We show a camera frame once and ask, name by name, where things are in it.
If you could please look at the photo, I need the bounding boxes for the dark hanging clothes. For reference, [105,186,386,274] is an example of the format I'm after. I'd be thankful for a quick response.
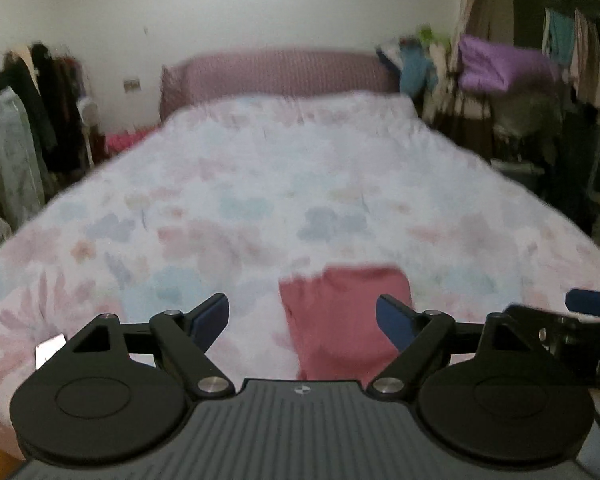
[0,42,106,173]

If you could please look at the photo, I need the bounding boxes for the bright pink cloth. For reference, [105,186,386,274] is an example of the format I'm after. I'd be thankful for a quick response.
[105,130,152,159]

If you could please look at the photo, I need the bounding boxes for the purple cloth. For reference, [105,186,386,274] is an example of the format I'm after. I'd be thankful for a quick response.
[457,34,564,94]

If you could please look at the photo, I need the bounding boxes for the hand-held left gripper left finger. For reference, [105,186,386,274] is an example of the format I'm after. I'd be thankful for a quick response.
[67,292,233,399]

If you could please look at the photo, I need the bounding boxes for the light green hanging garment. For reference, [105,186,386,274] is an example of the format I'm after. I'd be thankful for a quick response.
[0,87,47,227]

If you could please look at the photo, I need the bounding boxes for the grey storage box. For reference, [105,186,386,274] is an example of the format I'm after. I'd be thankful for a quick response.
[490,159,547,192]

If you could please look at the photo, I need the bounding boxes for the pink knit garment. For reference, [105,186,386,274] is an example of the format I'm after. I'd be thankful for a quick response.
[278,265,415,382]

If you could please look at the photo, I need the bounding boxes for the bed with floral cover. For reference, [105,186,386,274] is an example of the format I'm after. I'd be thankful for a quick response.
[0,91,600,461]

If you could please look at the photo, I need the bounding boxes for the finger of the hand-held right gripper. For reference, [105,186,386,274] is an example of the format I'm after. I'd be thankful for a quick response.
[565,287,600,321]
[502,304,600,391]

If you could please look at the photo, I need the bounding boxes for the white tag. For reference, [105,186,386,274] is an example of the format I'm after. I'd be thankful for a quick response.
[34,332,67,369]

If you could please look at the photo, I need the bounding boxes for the brown striped cloth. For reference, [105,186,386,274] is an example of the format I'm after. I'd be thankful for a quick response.
[425,87,496,158]

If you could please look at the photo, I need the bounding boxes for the white standing fan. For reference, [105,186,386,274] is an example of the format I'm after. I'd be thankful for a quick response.
[77,97,99,169]

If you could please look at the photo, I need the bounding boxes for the pink pillow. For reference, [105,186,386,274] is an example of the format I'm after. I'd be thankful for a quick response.
[159,49,400,122]

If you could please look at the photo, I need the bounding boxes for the teal cloth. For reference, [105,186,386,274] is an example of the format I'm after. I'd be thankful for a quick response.
[399,42,439,96]

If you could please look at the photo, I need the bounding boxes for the grey cloth pile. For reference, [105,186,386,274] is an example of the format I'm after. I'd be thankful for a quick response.
[492,92,566,161]

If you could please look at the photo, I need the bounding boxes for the pale clothes on drying rack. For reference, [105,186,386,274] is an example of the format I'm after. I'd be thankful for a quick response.
[540,4,600,111]

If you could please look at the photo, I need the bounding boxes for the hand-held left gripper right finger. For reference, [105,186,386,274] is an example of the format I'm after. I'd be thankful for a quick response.
[367,294,537,402]

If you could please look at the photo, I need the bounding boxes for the beige curtain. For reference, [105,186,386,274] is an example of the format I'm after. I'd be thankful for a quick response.
[455,0,517,61]

